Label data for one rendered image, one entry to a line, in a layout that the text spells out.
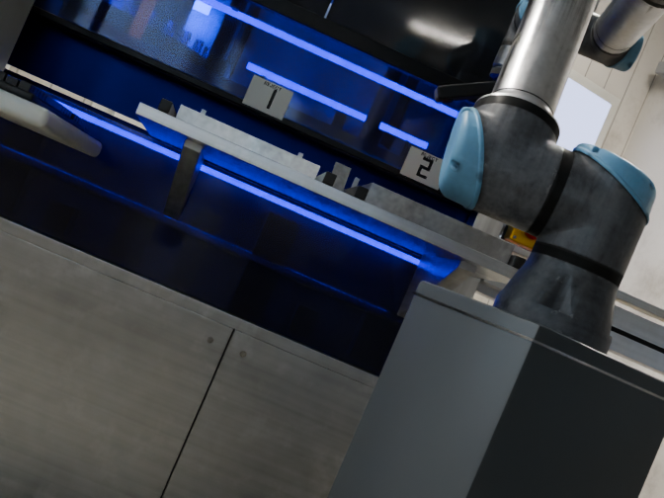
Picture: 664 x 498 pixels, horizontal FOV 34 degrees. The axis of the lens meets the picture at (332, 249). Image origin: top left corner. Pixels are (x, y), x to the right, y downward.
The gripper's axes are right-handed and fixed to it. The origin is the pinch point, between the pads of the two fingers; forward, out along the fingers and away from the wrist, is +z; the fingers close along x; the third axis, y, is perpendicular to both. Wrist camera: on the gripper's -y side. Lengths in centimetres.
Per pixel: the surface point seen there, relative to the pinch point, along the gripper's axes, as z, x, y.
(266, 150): 11.9, -12.7, -32.8
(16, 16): 7, -4, -84
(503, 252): 12.4, -20.8, 10.3
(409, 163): 0.6, 15.3, -7.5
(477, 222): 5.8, 16.8, 9.8
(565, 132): -85, 336, 78
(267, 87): -1.6, 12.8, -39.2
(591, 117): -99, 341, 88
